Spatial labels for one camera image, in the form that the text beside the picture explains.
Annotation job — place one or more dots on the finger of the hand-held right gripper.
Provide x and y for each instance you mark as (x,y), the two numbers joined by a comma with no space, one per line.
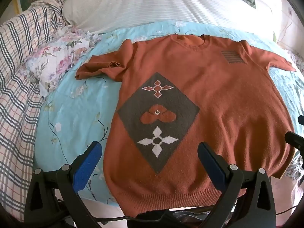
(294,139)
(301,119)

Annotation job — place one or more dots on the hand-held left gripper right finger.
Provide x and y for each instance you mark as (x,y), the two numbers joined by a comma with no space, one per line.
(211,165)

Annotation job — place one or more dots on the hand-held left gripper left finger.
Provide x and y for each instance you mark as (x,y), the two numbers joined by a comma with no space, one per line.
(87,161)

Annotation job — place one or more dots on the orange knit sweater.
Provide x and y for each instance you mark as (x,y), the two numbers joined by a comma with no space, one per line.
(225,95)

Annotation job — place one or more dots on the light blue floral bedsheet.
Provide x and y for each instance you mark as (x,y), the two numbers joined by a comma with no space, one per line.
(78,118)

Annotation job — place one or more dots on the plaid blanket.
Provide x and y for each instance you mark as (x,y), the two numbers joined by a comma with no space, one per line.
(16,95)

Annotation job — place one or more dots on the pink floral cloth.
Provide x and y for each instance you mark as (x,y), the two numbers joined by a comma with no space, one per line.
(59,54)

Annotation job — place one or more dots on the white striped pillow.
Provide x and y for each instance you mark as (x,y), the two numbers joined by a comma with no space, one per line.
(154,2)

